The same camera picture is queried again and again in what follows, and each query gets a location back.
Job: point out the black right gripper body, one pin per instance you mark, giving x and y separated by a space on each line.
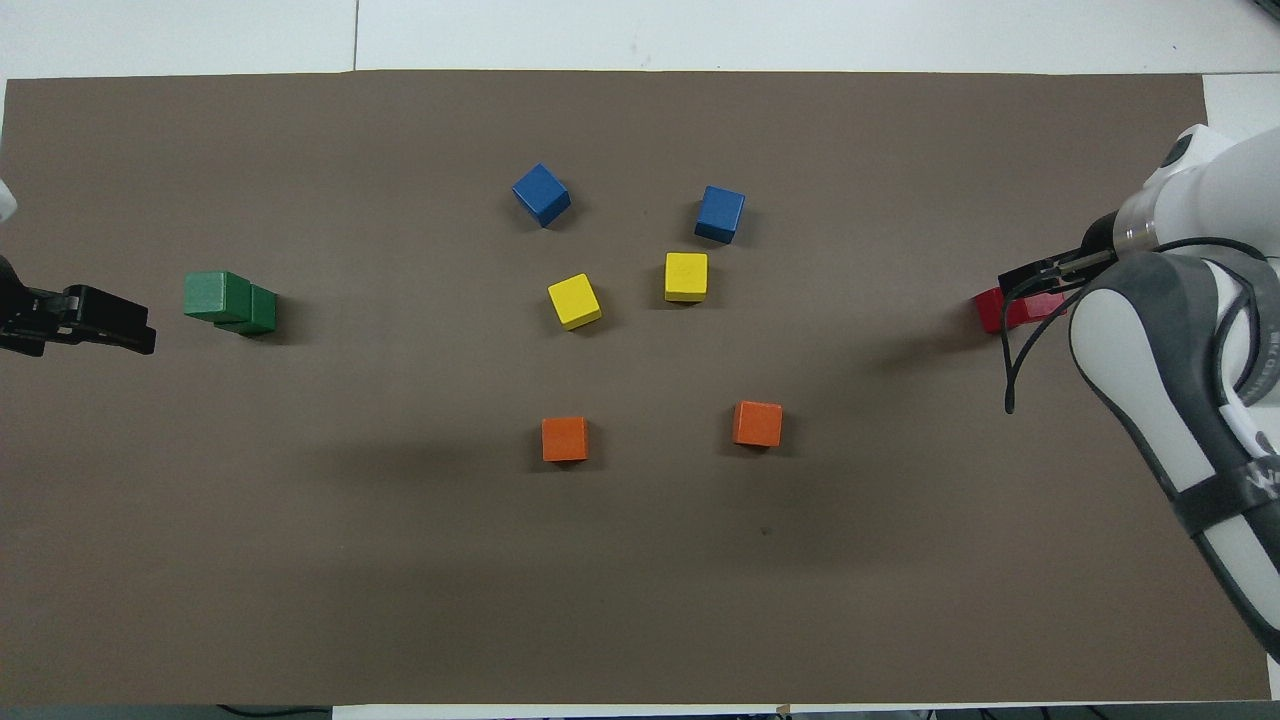
1100 240

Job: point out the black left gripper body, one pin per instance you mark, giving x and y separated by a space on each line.
30 315

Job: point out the red wooden cube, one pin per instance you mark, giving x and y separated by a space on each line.
988 312
1045 307

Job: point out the green wooden cube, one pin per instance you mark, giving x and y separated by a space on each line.
263 312
215 296

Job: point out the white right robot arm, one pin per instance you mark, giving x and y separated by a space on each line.
1130 340

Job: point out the orange wooden cube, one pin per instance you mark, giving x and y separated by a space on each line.
757 423
565 439

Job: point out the blue wooden cube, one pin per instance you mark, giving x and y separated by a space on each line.
541 194
720 214

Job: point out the yellow wooden cube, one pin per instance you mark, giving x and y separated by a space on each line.
574 301
686 276

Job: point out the brown table mat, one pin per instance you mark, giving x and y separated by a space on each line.
640 580

